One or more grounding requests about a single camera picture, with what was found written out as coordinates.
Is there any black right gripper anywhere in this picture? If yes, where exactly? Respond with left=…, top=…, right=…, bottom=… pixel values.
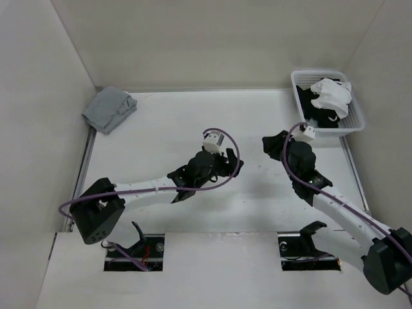
left=262, top=130, right=301, bottom=181

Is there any white tank top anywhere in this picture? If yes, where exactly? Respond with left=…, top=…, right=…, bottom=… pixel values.
left=310, top=78, right=352, bottom=119

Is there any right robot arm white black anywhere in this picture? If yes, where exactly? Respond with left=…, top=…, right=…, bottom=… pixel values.
left=262, top=131, right=411, bottom=295

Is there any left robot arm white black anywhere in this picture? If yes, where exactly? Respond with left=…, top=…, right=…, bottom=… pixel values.
left=69, top=148, right=244, bottom=245

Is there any black tank top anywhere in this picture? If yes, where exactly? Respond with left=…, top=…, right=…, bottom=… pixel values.
left=295, top=86, right=341, bottom=129

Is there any folded grey tank top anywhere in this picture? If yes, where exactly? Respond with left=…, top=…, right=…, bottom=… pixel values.
left=82, top=86, right=138, bottom=135

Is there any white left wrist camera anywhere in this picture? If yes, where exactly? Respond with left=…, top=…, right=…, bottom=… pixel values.
left=203, top=131, right=224, bottom=154

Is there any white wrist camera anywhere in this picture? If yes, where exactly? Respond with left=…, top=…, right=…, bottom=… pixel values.
left=203, top=131, right=224, bottom=154
left=294, top=124, right=316, bottom=143

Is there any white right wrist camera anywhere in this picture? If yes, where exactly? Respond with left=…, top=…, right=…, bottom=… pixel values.
left=294, top=124, right=316, bottom=143

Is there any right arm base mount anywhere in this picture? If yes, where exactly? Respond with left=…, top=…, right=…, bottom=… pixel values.
left=277, top=221, right=341, bottom=272

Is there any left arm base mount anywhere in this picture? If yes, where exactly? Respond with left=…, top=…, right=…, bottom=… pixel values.
left=100, top=221, right=165, bottom=272

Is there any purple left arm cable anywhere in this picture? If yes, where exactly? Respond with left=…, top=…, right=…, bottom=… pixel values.
left=58, top=127, right=243, bottom=223

